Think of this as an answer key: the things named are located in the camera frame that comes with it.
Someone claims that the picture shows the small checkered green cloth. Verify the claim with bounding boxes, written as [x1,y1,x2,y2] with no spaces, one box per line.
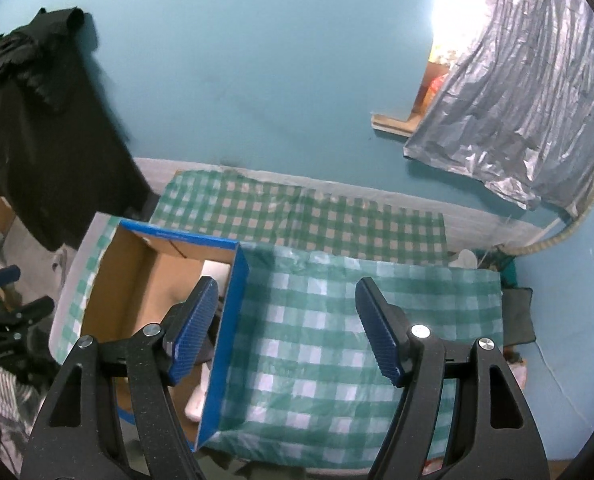
[151,170,448,266]

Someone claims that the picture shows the black hanging garment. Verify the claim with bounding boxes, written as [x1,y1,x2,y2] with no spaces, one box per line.
[0,8,152,252]

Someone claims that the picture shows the silver foil curtain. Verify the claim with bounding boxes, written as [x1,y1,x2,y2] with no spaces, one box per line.
[403,0,594,217]

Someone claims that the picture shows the white power adapter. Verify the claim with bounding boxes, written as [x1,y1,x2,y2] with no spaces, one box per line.
[201,260,231,297]

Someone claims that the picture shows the green white checkered tablecloth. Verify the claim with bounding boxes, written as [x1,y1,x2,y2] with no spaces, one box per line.
[50,213,506,470]

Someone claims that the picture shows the brown cardboard box blue rim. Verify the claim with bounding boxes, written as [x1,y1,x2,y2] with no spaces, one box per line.
[76,217,249,450]

